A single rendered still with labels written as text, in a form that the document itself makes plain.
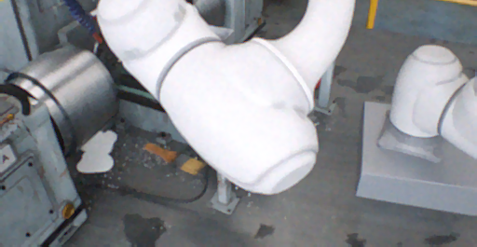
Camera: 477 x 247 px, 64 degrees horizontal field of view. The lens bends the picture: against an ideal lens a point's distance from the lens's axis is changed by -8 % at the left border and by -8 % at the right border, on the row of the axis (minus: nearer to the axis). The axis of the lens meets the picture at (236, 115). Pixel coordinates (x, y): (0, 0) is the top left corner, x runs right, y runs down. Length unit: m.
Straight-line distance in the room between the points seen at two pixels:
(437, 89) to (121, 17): 0.79
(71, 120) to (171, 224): 0.35
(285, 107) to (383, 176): 0.72
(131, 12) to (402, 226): 0.87
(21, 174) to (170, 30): 0.53
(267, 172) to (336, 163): 0.84
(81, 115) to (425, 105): 0.82
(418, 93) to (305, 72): 0.67
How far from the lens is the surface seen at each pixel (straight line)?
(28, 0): 1.26
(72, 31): 1.22
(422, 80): 1.05
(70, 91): 0.98
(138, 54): 0.45
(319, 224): 1.05
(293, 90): 0.40
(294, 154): 0.38
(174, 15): 0.44
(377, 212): 1.11
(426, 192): 1.13
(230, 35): 1.09
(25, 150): 0.88
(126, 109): 1.33
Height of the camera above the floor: 1.62
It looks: 37 degrees down
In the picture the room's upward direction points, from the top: straight up
